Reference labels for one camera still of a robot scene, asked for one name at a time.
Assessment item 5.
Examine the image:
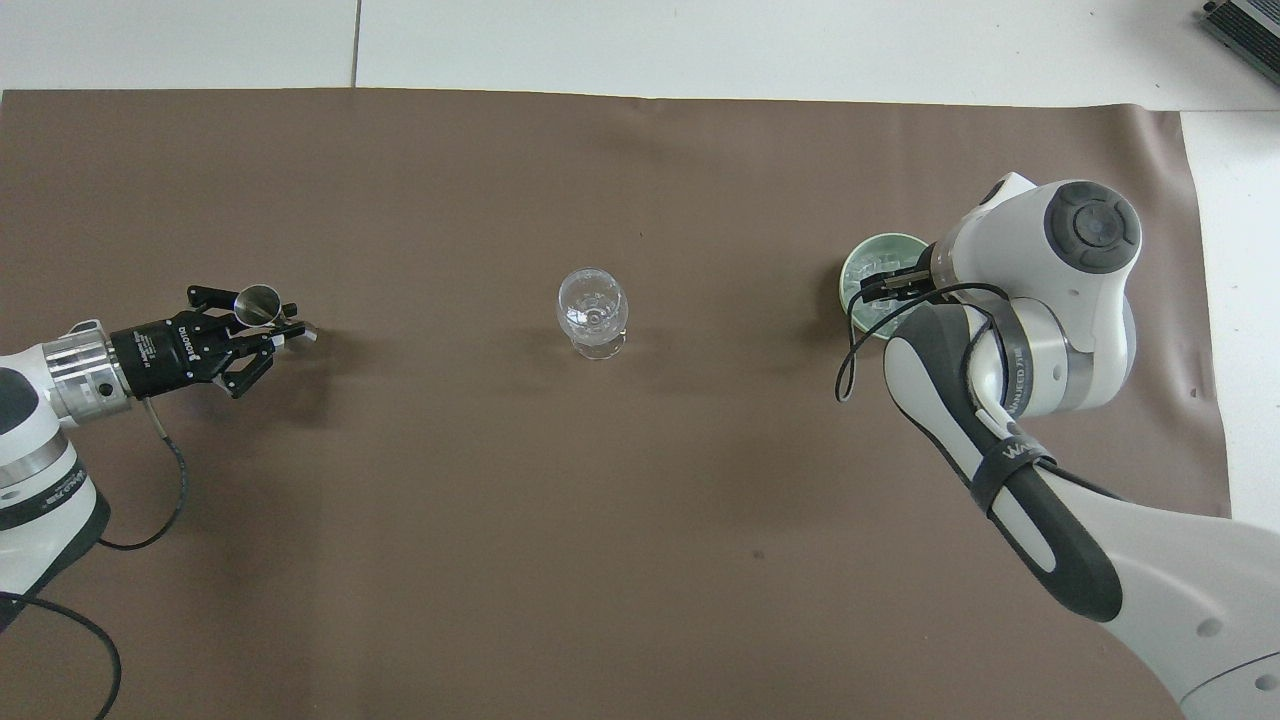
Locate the black cable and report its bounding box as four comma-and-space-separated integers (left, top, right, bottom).
834, 268, 1123, 501
0, 397, 190, 720

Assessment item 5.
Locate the grey metal device box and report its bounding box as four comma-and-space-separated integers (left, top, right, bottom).
1199, 0, 1280, 87

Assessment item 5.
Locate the small steel measuring cup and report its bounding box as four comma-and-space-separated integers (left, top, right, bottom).
234, 284, 285, 328

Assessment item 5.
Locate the clear stemmed wine glass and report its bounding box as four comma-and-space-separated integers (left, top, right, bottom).
555, 266, 632, 362

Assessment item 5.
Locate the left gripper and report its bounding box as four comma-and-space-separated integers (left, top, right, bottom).
107, 284, 319, 402

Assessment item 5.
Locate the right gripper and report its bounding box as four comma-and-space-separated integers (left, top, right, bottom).
908, 242, 949, 304

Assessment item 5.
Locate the pale green bowl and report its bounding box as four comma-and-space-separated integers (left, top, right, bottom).
837, 232, 937, 342

